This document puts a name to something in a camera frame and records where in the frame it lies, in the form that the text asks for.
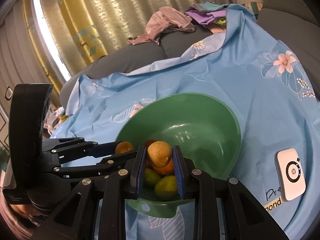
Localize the tan longan fruit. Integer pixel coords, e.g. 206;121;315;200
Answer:
147;141;172;168
115;141;135;154

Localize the bright orange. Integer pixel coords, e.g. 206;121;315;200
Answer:
145;159;174;176

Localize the yellow lemon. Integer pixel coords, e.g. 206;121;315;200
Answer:
154;176;178;200

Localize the green lime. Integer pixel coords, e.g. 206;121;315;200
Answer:
143;168;161;186

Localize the person left hand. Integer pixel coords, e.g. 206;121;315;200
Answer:
10;204;41;218

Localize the white HP mini printer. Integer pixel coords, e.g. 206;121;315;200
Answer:
276;148;306;202

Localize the green plastic bowl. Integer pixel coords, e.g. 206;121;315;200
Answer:
115;92;242;219

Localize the light blue floral sheet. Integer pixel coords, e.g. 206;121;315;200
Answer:
54;5;319;239

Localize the gold curtain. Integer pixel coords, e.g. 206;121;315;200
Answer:
1;0;236;113

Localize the pink cloth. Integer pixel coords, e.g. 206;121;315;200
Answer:
127;7;195;45

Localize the purple cloth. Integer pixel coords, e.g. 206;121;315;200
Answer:
184;2;228;27

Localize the grey sofa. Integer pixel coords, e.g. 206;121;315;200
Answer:
60;0;320;111

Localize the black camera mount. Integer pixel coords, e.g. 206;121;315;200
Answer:
9;83;53;187

